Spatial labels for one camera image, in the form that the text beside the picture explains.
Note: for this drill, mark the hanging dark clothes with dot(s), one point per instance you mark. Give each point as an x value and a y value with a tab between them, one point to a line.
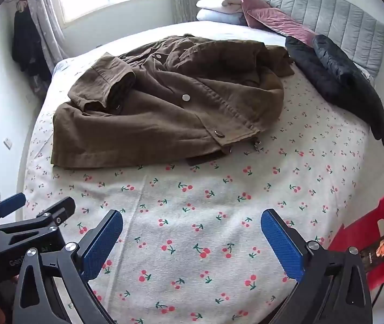
26	44

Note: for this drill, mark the light blue bed sheet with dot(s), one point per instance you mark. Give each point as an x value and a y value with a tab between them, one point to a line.
212	30

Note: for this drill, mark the dark printed card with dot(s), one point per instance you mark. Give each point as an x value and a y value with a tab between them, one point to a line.
380	248

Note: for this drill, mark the light blue pillow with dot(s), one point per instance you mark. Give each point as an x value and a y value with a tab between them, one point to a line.
219	17

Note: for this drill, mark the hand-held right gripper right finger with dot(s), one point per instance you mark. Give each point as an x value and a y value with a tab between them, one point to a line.
281	243

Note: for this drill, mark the white folded blanket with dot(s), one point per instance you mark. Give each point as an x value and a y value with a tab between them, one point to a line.
212	4

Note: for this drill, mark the black puffer jacket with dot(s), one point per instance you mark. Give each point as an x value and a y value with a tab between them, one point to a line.
330	74

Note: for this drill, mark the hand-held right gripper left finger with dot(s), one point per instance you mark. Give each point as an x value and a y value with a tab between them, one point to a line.
102	243

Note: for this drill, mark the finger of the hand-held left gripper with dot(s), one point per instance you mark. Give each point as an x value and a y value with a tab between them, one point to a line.
8	204
58	211

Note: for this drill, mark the grey padded headboard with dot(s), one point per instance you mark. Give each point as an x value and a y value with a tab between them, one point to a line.
330	10

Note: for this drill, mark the brown coat with fur collar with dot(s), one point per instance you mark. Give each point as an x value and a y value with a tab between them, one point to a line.
165	114

